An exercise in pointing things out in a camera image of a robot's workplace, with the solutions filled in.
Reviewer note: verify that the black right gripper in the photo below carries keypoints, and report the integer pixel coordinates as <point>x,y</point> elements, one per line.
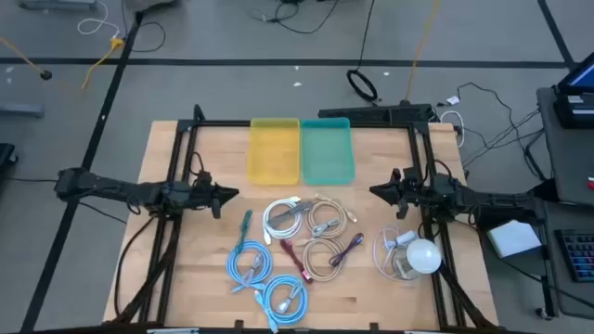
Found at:
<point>420,192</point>

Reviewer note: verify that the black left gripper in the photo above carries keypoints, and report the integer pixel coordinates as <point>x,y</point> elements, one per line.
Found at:
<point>199,195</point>

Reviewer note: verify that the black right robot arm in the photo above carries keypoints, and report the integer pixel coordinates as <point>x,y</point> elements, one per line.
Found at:
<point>492,201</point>

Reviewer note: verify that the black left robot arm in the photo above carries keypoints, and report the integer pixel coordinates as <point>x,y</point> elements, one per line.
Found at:
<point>116,190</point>

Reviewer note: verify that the yellow translucent plastic tray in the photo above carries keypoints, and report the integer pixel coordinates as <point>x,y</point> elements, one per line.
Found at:
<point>274,153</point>

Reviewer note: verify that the white round lamp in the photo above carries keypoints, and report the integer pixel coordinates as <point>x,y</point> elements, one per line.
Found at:
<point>423,256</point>

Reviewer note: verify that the teal translucent plastic tray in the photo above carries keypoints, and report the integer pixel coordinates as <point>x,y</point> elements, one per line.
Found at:
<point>327,153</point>

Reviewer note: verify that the white box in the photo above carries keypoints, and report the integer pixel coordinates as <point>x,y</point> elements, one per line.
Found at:
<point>512,239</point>

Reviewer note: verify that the grey side table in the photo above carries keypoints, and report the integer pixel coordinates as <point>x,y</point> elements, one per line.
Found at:
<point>566,158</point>

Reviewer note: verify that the grey keyboard desk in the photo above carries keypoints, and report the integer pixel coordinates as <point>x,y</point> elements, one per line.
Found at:
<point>552,287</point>

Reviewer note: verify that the black backlit keyboard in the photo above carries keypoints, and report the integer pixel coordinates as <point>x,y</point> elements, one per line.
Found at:
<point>577,255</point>

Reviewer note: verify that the black laptop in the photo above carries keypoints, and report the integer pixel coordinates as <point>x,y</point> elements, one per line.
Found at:
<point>575,111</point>

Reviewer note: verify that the grey metal floor bar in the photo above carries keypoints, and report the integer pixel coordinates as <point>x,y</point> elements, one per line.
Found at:
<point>21,110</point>

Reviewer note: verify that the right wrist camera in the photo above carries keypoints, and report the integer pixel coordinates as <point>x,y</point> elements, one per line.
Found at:
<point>403,176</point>

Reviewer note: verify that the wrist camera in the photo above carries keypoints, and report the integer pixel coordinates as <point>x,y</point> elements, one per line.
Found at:
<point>204,176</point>
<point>403,176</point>

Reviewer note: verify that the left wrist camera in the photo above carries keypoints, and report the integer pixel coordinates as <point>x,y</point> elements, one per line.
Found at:
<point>204,176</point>

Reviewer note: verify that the black aluminium table frame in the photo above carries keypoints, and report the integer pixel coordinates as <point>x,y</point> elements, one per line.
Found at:
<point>223,123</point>

